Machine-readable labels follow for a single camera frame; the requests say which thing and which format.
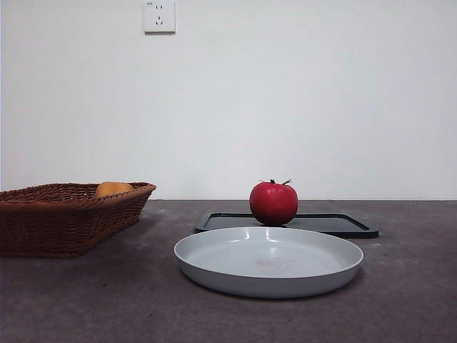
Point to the red tomato with green stem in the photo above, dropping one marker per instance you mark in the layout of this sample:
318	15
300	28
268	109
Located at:
273	203

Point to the round white plate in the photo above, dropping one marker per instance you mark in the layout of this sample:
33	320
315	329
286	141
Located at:
267	275

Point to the black cutting board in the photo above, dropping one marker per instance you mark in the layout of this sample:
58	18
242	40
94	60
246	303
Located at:
335	223

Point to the brown wicker basket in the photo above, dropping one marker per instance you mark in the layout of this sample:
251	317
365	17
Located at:
64	221

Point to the white wall socket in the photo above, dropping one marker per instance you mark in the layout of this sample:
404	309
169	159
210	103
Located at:
159	18

